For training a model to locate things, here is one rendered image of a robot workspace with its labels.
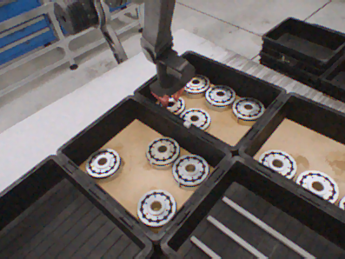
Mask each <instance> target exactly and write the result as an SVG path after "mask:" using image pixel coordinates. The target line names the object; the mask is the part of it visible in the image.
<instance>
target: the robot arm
mask: <svg viewBox="0 0 345 259"><path fill-rule="evenodd" d="M175 4H176V0H144V26H143V32H142V38H140V45H141V47H142V51H143V54H144V55H145V57H146V59H147V60H148V61H150V62H151V63H153V64H154V65H155V66H156V74H157V77H158V80H157V81H155V82H154V83H152V84H151V85H150V86H149V89H150V90H151V91H152V94H154V96H155V97H156V98H157V99H158V100H159V101H160V104H161V105H162V106H163V107H164V108H165V109H167V108H168V105H169V98H168V97H167V96H173V98H174V100H176V101H178V98H179V97H180V95H181V94H182V92H183V91H184V90H185V84H187V83H189V82H191V80H192V79H193V77H194V75H195V67H194V66H193V65H191V64H189V61H187V60H186V59H184V58H182V57H181V56H178V52H177V51H176V50H173V49H172V47H173V46H175V45H174V43H173V42H172V40H174V38H173V36H172V31H171V29H170V27H171V24H172V17H173V14H174V11H175ZM176 92H178V93H177V94H176ZM165 95H166V96H165Z"/></svg>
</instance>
